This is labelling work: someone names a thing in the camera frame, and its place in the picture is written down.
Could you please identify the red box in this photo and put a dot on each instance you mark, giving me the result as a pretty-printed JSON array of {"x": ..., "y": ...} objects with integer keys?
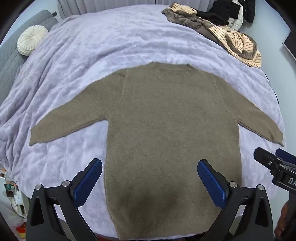
[{"x": 21, "y": 230}]

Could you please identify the white storage rack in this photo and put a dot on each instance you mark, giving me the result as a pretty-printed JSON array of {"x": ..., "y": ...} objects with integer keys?
[{"x": 10, "y": 192}]

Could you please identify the round white pleated cushion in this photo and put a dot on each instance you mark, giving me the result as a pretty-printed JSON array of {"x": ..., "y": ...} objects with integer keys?
[{"x": 32, "y": 39}]

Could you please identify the brown fleece garment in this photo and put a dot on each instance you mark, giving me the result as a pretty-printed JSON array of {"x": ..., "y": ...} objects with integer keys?
[{"x": 192, "y": 20}]

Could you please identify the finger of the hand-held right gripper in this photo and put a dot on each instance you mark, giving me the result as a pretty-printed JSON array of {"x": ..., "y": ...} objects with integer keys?
[
  {"x": 263, "y": 156},
  {"x": 285, "y": 154}
]

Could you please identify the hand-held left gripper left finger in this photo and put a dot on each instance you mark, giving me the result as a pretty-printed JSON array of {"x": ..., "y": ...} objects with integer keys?
[{"x": 89, "y": 180}]

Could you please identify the lavender fleece blanket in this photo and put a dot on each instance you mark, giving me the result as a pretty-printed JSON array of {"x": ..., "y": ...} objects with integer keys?
[{"x": 97, "y": 46}]

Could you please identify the white puffer jacket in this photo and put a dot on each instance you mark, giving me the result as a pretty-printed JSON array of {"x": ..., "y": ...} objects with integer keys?
[{"x": 238, "y": 18}]

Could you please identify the olive brown knit sweater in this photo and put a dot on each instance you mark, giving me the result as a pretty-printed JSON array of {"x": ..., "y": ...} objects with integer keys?
[{"x": 166, "y": 129}]

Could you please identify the pile of mixed clothes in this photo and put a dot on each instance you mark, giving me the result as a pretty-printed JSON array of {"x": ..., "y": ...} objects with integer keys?
[{"x": 240, "y": 44}]

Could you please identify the person's right hand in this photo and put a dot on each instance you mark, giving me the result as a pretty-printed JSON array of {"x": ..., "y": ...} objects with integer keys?
[{"x": 282, "y": 220}]

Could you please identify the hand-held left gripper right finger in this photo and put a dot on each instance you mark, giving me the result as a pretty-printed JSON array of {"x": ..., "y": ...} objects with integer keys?
[{"x": 211, "y": 183}]

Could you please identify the grey quilted headboard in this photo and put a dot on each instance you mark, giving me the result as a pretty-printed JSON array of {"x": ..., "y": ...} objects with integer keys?
[{"x": 13, "y": 67}]

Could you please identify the black garment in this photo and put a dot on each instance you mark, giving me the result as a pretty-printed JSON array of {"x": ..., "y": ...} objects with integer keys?
[{"x": 219, "y": 11}]

